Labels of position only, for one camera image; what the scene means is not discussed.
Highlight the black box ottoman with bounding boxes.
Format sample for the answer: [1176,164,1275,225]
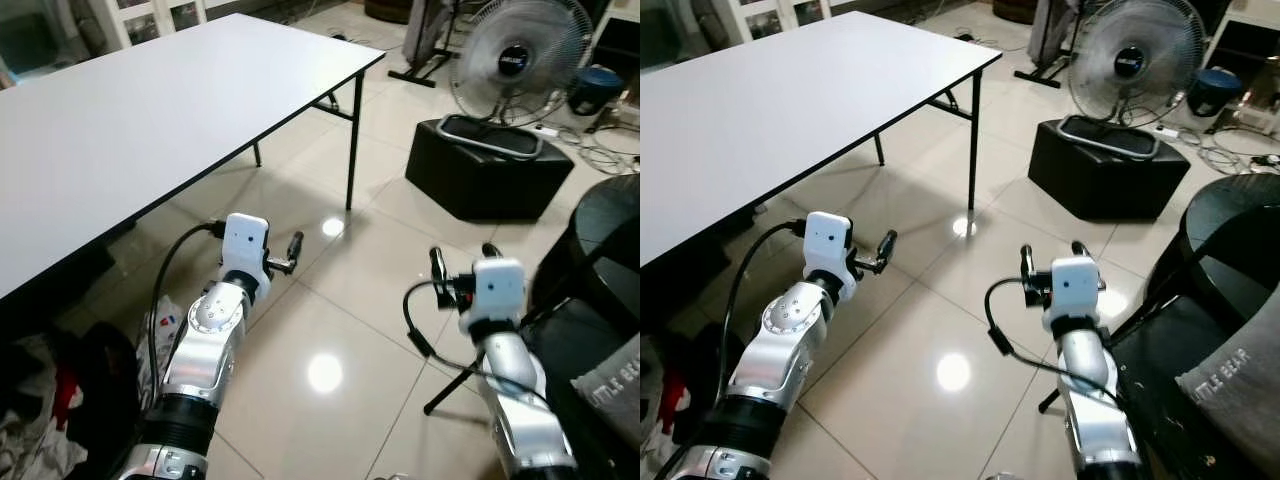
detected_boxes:
[1027,118,1191,223]
[405,118,577,223]

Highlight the black chair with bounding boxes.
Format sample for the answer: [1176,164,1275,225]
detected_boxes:
[423,175,641,480]
[1038,173,1280,480]

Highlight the white printed plastic bag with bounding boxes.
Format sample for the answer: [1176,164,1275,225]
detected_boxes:
[135,295,191,406]

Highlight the grey printed cushion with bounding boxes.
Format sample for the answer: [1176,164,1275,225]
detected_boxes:
[1175,285,1280,451]
[570,333,641,446]

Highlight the grey floor fan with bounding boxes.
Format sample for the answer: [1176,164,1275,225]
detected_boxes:
[1055,0,1209,163]
[438,0,598,163]

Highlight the dark blue round container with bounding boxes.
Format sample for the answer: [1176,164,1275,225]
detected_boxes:
[1187,67,1246,119]
[567,65,627,117]

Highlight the black folded stand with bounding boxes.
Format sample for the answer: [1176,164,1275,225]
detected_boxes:
[388,0,463,89]
[1013,0,1076,89]

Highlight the pile of clothes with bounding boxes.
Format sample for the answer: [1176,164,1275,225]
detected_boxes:
[0,320,151,480]
[640,355,701,480]

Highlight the white shelf unit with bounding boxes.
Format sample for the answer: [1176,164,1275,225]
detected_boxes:
[1205,0,1280,111]
[590,0,641,106]

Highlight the white cabinet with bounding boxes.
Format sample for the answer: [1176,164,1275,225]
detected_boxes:
[100,0,263,49]
[725,0,881,43]

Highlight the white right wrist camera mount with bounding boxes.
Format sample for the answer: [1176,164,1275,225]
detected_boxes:
[1042,255,1103,336]
[458,258,528,339]

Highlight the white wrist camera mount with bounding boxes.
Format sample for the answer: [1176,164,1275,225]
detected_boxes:
[1042,255,1103,336]
[458,258,528,339]
[803,211,857,303]
[220,213,273,301]

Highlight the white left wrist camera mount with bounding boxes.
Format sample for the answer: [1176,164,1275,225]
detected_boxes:
[803,211,857,303]
[220,213,273,301]

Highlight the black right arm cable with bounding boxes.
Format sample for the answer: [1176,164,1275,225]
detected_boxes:
[984,277,1126,406]
[402,280,551,406]

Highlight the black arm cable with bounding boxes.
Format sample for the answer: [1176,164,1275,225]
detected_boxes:
[984,277,1126,406]
[402,280,551,406]
[147,221,227,411]
[722,220,807,401]

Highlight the black metal table frame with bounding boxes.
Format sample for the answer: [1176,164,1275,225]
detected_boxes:
[250,70,366,213]
[873,68,983,213]

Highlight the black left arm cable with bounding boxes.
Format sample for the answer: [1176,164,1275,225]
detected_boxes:
[722,220,807,401]
[147,221,227,411]

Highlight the tangled grey cables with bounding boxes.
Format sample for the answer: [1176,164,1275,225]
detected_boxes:
[555,125,641,176]
[1180,130,1280,176]

